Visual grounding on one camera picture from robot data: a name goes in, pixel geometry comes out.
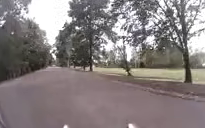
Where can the robot's own part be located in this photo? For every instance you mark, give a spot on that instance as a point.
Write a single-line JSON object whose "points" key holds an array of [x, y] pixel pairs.
{"points": [[131, 126], [66, 126]]}

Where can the row of roadside trees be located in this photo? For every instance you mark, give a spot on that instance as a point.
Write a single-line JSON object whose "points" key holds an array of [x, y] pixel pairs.
{"points": [[65, 46]]}

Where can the tall dark-trunked tree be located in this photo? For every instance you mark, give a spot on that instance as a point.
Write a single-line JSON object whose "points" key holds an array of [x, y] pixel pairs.
{"points": [[90, 60]]}

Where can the distant line of trees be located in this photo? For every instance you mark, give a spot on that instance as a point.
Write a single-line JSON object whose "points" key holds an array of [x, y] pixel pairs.
{"points": [[163, 58]]}

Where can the pale green grass field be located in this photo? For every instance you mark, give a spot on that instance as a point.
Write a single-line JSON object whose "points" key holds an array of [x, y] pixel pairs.
{"points": [[156, 73]]}

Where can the dark dirt verge strip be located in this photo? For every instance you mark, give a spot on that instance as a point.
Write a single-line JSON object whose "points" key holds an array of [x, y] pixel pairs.
{"points": [[176, 88]]}

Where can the small leaning tree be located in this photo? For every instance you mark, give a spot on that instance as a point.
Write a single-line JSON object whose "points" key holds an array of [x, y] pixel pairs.
{"points": [[127, 68]]}

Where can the large spreading tree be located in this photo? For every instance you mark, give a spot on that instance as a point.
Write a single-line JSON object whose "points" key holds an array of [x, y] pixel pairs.
{"points": [[187, 68]]}

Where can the dense hedge of trees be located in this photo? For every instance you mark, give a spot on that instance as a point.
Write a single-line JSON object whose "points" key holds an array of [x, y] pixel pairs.
{"points": [[16, 53]]}

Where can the grey asphalt road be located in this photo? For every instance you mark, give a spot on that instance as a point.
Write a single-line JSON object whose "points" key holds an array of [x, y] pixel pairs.
{"points": [[76, 100]]}

